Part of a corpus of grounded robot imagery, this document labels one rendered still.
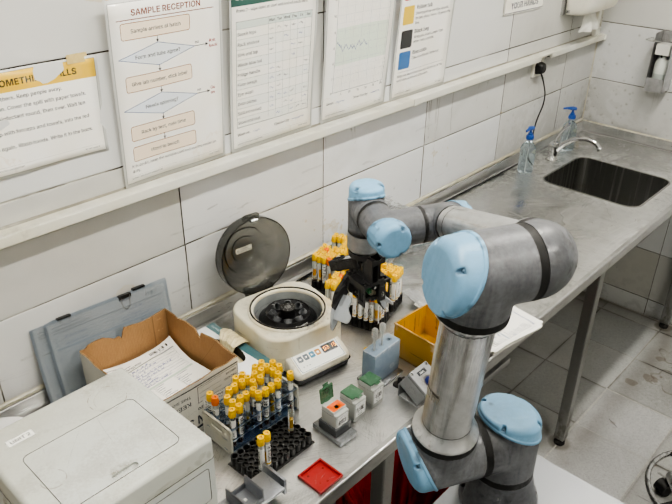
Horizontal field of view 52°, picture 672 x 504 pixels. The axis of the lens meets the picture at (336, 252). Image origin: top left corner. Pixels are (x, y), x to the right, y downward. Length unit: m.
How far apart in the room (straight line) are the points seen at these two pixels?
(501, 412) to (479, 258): 0.43
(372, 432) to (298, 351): 0.28
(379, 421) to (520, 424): 0.46
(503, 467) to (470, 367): 0.29
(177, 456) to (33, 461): 0.22
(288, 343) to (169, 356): 0.30
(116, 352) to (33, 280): 0.27
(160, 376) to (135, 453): 0.54
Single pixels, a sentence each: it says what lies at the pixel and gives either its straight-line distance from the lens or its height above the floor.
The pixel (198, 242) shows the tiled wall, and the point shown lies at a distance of 1.87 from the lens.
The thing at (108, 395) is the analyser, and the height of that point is 1.17.
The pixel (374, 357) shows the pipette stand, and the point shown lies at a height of 0.97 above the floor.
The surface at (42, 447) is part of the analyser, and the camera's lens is 1.25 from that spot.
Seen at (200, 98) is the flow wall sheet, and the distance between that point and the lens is 1.74.
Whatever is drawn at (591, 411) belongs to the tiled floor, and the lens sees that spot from 3.19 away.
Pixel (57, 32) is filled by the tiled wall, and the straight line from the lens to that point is 1.54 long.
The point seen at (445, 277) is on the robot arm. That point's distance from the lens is 0.97.
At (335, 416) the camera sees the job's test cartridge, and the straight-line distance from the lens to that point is 1.56.
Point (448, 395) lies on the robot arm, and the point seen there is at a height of 1.27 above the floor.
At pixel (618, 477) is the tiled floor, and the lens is 2.95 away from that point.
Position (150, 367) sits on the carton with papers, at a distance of 1.75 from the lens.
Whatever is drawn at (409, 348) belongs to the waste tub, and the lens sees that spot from 1.80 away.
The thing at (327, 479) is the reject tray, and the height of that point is 0.88.
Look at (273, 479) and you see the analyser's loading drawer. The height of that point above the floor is 0.91.
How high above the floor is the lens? 2.00
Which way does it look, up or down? 29 degrees down
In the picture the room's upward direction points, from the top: 1 degrees clockwise
